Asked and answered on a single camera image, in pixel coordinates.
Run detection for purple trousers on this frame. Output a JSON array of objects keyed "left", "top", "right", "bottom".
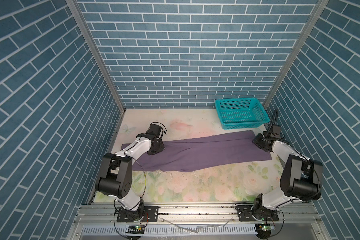
[{"left": 133, "top": 131, "right": 272, "bottom": 172}]

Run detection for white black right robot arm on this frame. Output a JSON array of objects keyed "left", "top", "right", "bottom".
[{"left": 252, "top": 134, "right": 323, "bottom": 221}]

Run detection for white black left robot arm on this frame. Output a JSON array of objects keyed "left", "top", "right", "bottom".
[{"left": 95, "top": 135, "right": 165, "bottom": 216}]

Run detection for teal plastic mesh basket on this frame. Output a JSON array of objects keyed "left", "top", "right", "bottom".
[{"left": 215, "top": 98, "right": 270, "bottom": 130}]

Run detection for left green circuit board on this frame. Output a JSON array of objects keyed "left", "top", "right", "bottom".
[{"left": 126, "top": 225, "right": 146, "bottom": 235}]

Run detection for green circuit board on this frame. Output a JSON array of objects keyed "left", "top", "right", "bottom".
[
  {"left": 126, "top": 225, "right": 146, "bottom": 235},
  {"left": 255, "top": 224, "right": 272, "bottom": 240}
]

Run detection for right green circuit board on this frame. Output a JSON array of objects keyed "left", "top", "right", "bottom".
[{"left": 255, "top": 224, "right": 272, "bottom": 240}]

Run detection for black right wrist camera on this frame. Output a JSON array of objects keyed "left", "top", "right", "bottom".
[{"left": 266, "top": 125, "right": 283, "bottom": 139}]

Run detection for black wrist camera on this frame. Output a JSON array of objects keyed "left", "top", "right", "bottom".
[
  {"left": 146, "top": 122, "right": 168, "bottom": 139},
  {"left": 266, "top": 125, "right": 283, "bottom": 139}
]

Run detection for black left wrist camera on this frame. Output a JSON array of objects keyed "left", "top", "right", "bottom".
[{"left": 146, "top": 122, "right": 168, "bottom": 139}]

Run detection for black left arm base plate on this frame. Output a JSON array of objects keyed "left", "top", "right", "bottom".
[{"left": 116, "top": 205, "right": 159, "bottom": 223}]

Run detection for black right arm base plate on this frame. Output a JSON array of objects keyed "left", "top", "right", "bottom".
[{"left": 234, "top": 203, "right": 279, "bottom": 222}]

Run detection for white slotted cable duct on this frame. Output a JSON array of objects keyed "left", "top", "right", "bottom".
[{"left": 82, "top": 224, "right": 257, "bottom": 237}]

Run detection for aluminium front mounting rail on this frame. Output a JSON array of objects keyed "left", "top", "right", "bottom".
[{"left": 68, "top": 203, "right": 330, "bottom": 240}]

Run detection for aluminium right rear corner post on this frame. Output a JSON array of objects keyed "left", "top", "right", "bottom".
[{"left": 263, "top": 0, "right": 329, "bottom": 109}]

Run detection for aluminium corner post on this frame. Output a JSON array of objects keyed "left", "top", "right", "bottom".
[
  {"left": 263, "top": 0, "right": 329, "bottom": 109},
  {"left": 66, "top": 0, "right": 126, "bottom": 115}
]

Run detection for aluminium left rear corner post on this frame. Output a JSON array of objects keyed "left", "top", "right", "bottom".
[{"left": 66, "top": 0, "right": 126, "bottom": 115}]

